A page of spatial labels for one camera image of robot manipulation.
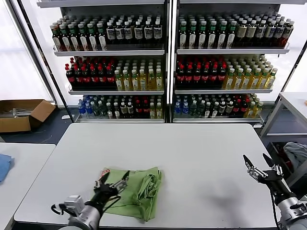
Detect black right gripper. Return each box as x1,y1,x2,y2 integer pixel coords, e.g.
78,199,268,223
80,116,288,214
242,153,297,205

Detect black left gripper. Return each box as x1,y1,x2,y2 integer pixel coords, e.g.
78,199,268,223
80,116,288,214
89,170,131,212

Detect light green t-shirt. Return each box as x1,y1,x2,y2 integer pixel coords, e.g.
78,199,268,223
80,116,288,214
97,167,166,222

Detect red cloth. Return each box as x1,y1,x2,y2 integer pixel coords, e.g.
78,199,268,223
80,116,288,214
275,143,295,173

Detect grey-blue cloth pile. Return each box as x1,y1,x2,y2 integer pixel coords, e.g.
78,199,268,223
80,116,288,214
283,141,307,170

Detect grey metal shelf board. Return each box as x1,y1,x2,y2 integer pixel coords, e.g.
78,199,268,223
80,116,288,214
175,84,275,95
68,85,166,96
179,0,283,6
77,115,166,124
37,0,166,9
174,115,264,124
53,44,166,58
177,43,290,55

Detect white metal side table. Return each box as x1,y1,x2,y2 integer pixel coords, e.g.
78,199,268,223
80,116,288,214
260,92,307,138

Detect blue folded cloth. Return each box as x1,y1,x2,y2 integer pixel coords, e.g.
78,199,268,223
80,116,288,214
0,153,15,184

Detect brown cardboard box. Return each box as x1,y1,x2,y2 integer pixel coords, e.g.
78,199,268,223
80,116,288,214
0,99,56,134

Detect clear plastic packaging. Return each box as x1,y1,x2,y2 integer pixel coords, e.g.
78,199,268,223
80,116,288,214
0,107,33,120

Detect green-cap dark tea bottle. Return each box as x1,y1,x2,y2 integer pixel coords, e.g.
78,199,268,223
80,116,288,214
51,24,62,52
68,23,80,52
198,21,208,50
207,21,218,50
188,21,199,50
178,21,189,50
226,21,238,49
59,23,71,52
87,22,99,51
78,22,90,52
97,22,108,51
217,21,228,50

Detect white-cap blue-label bottle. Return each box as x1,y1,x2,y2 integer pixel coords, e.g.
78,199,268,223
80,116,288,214
115,21,125,46
153,20,163,45
134,21,144,46
255,20,268,48
106,21,116,46
282,21,295,48
124,21,133,46
264,20,277,48
144,20,154,46
273,20,286,48

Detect white-cap beige-label bottle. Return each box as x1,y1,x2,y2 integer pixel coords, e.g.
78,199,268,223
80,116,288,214
246,20,258,48
236,20,248,48

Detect grey metal shelving unit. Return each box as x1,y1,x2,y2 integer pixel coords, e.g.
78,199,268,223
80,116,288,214
173,0,291,125
37,0,174,124

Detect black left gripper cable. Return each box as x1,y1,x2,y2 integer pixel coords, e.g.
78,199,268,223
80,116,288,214
102,195,122,214

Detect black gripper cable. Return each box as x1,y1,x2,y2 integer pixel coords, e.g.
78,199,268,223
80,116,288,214
270,190,281,230
102,195,122,214

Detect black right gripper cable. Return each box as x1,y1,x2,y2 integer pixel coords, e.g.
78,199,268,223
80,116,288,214
270,190,281,230

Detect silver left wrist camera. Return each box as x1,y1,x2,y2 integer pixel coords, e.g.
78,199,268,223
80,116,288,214
63,195,85,211

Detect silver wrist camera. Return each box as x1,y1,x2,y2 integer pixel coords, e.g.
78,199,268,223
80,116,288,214
294,194,307,218
63,195,85,211

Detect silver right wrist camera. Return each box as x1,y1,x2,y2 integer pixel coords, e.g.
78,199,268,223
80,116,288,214
294,194,307,218

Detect black metal frame post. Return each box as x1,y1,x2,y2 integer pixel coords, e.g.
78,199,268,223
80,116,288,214
16,0,76,124

